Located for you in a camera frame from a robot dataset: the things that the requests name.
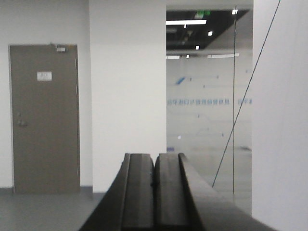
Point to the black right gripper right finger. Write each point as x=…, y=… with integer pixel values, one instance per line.
x=184, y=201

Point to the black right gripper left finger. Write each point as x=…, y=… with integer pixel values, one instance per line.
x=128, y=205

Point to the brown room door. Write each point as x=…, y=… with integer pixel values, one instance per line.
x=45, y=116

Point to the white sign on door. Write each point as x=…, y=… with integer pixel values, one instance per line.
x=44, y=76

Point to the frosted glass partition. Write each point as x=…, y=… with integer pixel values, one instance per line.
x=209, y=120

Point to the green exit sign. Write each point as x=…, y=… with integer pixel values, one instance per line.
x=201, y=14

